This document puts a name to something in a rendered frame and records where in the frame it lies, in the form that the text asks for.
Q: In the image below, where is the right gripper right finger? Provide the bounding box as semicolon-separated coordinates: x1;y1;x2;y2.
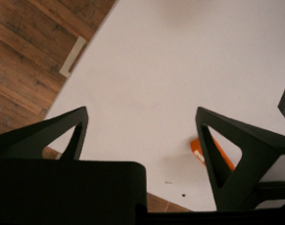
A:
195;107;285;210

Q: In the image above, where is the orange three-compartment bin rack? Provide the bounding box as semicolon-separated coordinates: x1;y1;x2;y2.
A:
189;139;235;171

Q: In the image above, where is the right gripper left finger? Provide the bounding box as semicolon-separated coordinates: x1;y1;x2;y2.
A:
0;106;89;159

